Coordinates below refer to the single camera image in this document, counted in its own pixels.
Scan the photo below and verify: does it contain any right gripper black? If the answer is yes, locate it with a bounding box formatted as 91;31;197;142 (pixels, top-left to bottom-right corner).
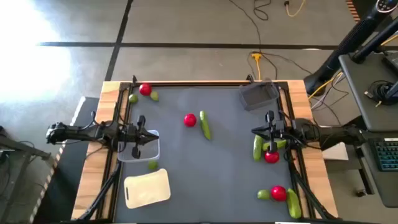
251;110;285;154

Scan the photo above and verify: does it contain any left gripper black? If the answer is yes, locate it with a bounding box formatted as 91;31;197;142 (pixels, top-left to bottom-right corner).
123;114;160;159

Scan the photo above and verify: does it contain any green cucumber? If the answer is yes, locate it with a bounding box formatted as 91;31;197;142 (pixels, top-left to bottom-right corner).
262;139;287;152
286;188;302;220
199;110;213;141
252;134;264;162

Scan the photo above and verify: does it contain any clear plastic basket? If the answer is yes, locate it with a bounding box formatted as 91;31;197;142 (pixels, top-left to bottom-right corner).
117;129;161;163

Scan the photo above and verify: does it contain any grey translucent plastic basket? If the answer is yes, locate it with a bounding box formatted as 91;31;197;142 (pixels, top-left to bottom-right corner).
238;81;280;112

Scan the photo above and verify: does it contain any white plastic basket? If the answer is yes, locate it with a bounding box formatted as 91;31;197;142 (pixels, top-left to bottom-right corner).
123;168;172;210

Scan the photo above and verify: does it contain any grey table mat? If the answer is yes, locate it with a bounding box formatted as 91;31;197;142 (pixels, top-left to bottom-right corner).
113;85;300;223

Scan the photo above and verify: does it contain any white paper sheet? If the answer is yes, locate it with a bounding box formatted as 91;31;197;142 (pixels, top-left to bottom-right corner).
322;142;349;161

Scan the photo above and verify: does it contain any black floor mat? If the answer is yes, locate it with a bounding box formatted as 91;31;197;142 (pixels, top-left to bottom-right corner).
32;96;100;224

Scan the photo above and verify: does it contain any black desk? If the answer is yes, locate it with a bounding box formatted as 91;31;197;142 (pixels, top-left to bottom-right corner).
338;51;398;133

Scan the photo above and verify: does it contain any black backlit keyboard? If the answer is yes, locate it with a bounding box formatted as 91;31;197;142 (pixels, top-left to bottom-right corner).
368;138;398;172

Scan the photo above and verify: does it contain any black metal stand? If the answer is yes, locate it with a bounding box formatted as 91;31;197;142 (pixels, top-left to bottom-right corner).
0;124;52;224

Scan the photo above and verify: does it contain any yellow power plug cable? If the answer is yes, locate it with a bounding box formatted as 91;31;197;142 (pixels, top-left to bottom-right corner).
251;52;264;81

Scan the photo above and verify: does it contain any yellow desk cable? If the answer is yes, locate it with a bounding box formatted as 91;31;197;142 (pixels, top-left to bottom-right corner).
307;71;345;100

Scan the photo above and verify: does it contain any long black floor cable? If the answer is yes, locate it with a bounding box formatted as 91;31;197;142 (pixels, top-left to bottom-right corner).
228;0;264;54

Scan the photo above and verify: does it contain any looped black floor cable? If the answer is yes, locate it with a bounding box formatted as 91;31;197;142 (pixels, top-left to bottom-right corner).
252;0;272;21

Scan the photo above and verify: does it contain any yellow floor cable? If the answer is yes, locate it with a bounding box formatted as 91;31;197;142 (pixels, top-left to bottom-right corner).
284;0;307;18

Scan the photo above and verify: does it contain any coiled black cable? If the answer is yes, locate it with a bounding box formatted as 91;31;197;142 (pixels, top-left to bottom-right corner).
365;80;397;106

